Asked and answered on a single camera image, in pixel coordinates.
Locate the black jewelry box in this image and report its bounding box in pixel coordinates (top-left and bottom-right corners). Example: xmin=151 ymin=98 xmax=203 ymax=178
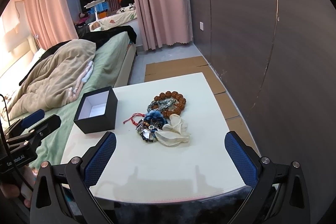
xmin=73 ymin=86 xmax=118 ymax=134

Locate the red string bracelet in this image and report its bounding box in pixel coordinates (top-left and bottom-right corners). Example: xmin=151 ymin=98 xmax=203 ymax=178
xmin=123 ymin=112 xmax=146 ymax=127

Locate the butterfly dark bead bracelet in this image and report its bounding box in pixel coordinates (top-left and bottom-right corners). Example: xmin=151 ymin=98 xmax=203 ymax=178
xmin=135 ymin=120 xmax=165 ymax=144

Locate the grey stone bead bracelet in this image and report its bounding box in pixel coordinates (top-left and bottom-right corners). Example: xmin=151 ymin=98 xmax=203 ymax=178
xmin=146 ymin=97 xmax=177 ymax=113

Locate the brown wooden bead bracelet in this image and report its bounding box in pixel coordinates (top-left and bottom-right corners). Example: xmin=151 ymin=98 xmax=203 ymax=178
xmin=153 ymin=90 xmax=187 ymax=119

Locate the person's left hand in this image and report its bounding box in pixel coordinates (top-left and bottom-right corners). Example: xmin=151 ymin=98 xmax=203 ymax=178
xmin=1 ymin=166 xmax=36 ymax=208

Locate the beige blanket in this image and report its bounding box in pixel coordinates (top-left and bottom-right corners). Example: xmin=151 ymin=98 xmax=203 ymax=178
xmin=8 ymin=39 xmax=96 ymax=119

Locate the pink white plush cloth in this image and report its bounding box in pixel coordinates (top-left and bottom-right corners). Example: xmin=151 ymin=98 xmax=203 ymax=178
xmin=68 ymin=61 xmax=94 ymax=102

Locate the green bed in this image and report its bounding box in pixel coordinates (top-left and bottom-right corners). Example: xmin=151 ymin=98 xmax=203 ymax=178
xmin=12 ymin=32 xmax=131 ymax=168

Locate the black clothing on bed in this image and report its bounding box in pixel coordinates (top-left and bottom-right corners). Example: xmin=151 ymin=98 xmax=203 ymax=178
xmin=19 ymin=26 xmax=137 ymax=86

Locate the pink curtain left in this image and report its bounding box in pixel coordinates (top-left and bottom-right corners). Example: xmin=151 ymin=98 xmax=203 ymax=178
xmin=24 ymin=0 xmax=78 ymax=50

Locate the white low table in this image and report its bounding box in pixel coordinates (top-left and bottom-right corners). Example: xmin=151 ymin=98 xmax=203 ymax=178
xmin=60 ymin=72 xmax=261 ymax=205

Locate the patterned cream bedding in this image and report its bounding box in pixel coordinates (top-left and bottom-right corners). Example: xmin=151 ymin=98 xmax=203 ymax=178
xmin=89 ymin=10 xmax=137 ymax=32

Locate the flattened cardboard on floor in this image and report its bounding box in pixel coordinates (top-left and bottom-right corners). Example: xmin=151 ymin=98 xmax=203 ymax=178
xmin=145 ymin=56 xmax=260 ymax=154

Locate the dark wooden wardrobe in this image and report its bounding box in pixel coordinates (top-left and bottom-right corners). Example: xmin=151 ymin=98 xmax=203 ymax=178
xmin=190 ymin=0 xmax=335 ymax=223

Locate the black cable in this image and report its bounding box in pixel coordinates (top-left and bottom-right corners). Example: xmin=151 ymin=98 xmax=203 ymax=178
xmin=0 ymin=93 xmax=13 ymax=162

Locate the white wall switch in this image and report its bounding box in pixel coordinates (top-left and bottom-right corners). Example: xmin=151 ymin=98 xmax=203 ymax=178
xmin=199 ymin=22 xmax=204 ymax=31

